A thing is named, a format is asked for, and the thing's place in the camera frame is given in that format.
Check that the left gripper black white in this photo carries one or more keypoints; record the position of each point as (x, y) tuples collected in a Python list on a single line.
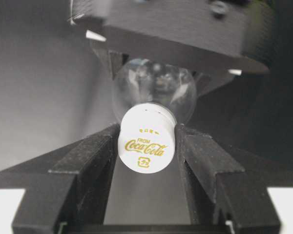
[(183, 33)]

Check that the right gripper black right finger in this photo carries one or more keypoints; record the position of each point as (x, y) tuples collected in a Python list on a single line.
[(223, 183)]

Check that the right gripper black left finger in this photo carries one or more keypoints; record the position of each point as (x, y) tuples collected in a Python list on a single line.
[(68, 185)]

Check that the clear plastic bottle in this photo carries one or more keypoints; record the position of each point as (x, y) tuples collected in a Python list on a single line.
[(143, 81)]

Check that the white bottle cap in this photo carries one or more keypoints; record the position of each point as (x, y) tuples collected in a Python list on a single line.
[(146, 142)]

